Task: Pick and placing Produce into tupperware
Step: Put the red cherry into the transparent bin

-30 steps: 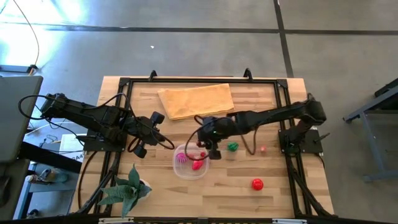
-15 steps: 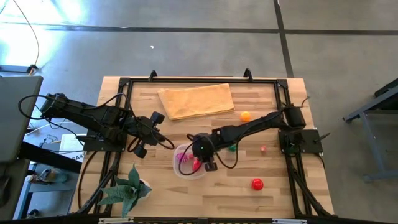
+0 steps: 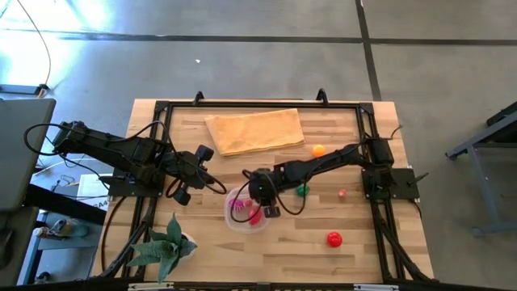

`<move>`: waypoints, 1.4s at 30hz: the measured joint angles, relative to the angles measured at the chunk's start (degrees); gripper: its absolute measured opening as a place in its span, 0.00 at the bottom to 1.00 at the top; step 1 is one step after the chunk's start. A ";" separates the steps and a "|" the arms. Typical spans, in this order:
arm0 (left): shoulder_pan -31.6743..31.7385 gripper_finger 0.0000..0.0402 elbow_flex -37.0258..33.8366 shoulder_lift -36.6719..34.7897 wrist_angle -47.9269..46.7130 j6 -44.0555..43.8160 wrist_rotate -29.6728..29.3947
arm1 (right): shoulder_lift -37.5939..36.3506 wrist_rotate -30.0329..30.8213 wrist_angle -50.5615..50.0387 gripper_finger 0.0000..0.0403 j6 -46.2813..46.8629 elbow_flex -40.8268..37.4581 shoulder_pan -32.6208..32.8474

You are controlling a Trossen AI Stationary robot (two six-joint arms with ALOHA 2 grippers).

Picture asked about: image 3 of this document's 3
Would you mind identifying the small bottle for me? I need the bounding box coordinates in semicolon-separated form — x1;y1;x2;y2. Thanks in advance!
34;220;89;240

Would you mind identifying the grey desk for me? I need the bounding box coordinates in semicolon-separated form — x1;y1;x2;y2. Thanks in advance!
0;98;57;213

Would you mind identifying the clear plastic tupperware container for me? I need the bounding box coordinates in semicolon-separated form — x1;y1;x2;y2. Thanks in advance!
224;186;271;234

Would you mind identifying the black desk crossbar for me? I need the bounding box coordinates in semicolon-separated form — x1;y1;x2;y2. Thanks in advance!
23;183;107;226

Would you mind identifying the grey metal table frame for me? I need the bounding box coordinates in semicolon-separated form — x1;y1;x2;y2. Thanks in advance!
446;100;517;239

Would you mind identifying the white floor cable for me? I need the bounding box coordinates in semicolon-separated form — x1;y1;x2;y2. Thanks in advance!
34;155;122;177

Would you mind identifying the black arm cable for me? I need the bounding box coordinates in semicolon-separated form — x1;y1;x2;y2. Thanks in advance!
229;124;404;224
23;120;228;200

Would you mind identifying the green potted plant white pot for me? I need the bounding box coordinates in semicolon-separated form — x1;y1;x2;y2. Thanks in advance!
127;213;199;284

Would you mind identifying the orange folded towel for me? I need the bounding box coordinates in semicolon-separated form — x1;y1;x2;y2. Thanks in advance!
204;108;306;158

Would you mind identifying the yellow floor cable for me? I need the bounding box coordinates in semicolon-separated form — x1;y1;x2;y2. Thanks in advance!
15;0;53;98

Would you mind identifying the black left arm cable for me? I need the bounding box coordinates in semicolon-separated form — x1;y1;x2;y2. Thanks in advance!
23;120;228;200

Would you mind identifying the silver label strip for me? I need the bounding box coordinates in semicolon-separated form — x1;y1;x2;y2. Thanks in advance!
353;284;399;291
128;282;174;291

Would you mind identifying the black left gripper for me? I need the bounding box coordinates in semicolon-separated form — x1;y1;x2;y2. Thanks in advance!
161;145;216;206

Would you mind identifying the red toy dragon fruit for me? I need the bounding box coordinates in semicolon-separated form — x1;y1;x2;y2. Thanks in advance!
248;206;264;226

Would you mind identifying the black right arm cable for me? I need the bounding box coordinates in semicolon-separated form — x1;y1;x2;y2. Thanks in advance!
229;124;404;224

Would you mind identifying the white paper box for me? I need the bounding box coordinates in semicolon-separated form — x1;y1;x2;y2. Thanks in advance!
76;173;119;212

